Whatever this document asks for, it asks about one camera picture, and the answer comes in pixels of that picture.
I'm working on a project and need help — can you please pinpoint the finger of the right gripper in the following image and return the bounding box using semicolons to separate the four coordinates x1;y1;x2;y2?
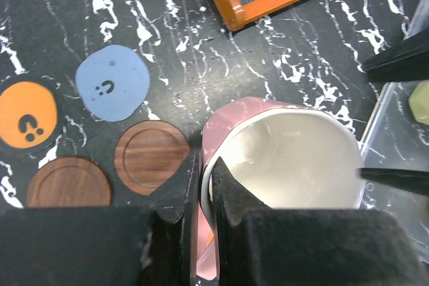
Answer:
358;167;428;196
362;29;428;82

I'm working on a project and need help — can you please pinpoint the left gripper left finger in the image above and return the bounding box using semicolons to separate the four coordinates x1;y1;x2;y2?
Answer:
1;151;200;285

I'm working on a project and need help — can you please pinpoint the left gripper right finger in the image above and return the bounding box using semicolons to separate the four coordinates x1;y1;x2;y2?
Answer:
212;159;428;285

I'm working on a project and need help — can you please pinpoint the dark wooden coaster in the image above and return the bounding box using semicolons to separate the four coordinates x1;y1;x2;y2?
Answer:
26;156;113;208
113;120;191;196

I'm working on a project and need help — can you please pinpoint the pink mug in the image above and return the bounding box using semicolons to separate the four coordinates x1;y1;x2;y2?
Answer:
197;97;364;285

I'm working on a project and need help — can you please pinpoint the pale green mug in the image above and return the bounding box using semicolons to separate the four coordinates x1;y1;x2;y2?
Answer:
408;80;429;125

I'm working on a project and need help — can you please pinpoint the orange round paper coaster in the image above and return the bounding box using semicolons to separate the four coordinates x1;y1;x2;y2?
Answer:
1;74;64;154

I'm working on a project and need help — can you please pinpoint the blue paper coaster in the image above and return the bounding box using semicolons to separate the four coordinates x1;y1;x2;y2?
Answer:
75;45;150;122

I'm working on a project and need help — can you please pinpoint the clear plastic tray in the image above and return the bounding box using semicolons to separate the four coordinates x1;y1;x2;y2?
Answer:
358;0;429;265

